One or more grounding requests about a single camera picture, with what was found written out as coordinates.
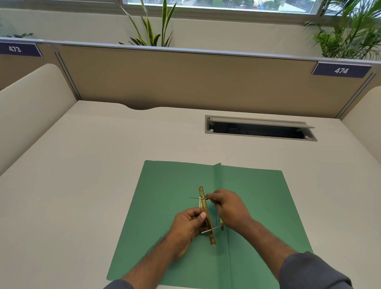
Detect person's right hand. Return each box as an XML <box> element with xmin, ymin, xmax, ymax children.
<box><xmin>205</xmin><ymin>188</ymin><xmax>257</xmax><ymax>239</ymax></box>

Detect person's left hand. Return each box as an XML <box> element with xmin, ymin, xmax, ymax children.
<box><xmin>164</xmin><ymin>207</ymin><xmax>209</xmax><ymax>261</ymax></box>

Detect gold metal fastener bar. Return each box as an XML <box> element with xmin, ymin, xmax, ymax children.
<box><xmin>198</xmin><ymin>186</ymin><xmax>217</xmax><ymax>246</ymax></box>

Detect gold metal fastener prong piece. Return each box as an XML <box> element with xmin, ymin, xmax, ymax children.
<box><xmin>189</xmin><ymin>196</ymin><xmax>225</xmax><ymax>235</ymax></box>

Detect person's left forearm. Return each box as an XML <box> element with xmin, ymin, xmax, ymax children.
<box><xmin>89</xmin><ymin>235</ymin><xmax>185</xmax><ymax>289</ymax></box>

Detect person's right forearm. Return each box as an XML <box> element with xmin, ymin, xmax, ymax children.
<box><xmin>238</xmin><ymin>216</ymin><xmax>356</xmax><ymax>289</ymax></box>

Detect green paper file folder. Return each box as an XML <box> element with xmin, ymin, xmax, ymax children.
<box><xmin>103</xmin><ymin>154</ymin><xmax>315</xmax><ymax>289</ymax></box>

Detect tan desk partition panel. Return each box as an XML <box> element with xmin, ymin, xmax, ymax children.
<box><xmin>0</xmin><ymin>34</ymin><xmax>81</xmax><ymax>105</ymax></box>
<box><xmin>54</xmin><ymin>33</ymin><xmax>379</xmax><ymax>129</ymax></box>

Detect cream curved side divider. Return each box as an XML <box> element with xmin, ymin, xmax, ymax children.
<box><xmin>339</xmin><ymin>86</ymin><xmax>381</xmax><ymax>175</ymax></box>
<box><xmin>0</xmin><ymin>62</ymin><xmax>84</xmax><ymax>183</ymax></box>

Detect dark blue desk label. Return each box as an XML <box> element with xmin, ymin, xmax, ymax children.
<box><xmin>0</xmin><ymin>40</ymin><xmax>43</xmax><ymax>59</ymax></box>
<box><xmin>311</xmin><ymin>60</ymin><xmax>373</xmax><ymax>80</ymax></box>

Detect green snake plant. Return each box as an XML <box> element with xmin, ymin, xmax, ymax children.
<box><xmin>117</xmin><ymin>0</ymin><xmax>179</xmax><ymax>49</ymax></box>

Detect grey framed window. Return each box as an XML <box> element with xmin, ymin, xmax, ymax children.
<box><xmin>0</xmin><ymin>0</ymin><xmax>381</xmax><ymax>35</ymax></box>

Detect green palm plant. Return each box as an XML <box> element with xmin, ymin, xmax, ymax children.
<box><xmin>300</xmin><ymin>0</ymin><xmax>381</xmax><ymax>64</ymax></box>

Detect grey desk cable tray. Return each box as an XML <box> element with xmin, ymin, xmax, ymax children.
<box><xmin>204</xmin><ymin>111</ymin><xmax>318</xmax><ymax>146</ymax></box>

